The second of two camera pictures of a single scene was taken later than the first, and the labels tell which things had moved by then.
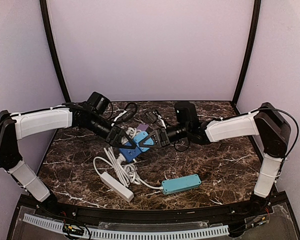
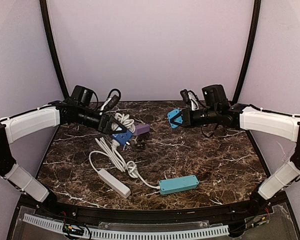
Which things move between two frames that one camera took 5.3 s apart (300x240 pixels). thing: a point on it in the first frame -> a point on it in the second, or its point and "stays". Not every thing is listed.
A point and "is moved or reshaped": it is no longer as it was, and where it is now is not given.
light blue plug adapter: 139,136 -> 178,119
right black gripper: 163,136 -> 185,117
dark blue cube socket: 130,153 is moved or reshaped
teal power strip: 180,184 stays
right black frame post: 249,50 stays
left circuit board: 73,229 stays
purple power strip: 143,127 stays
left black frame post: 55,51 stays
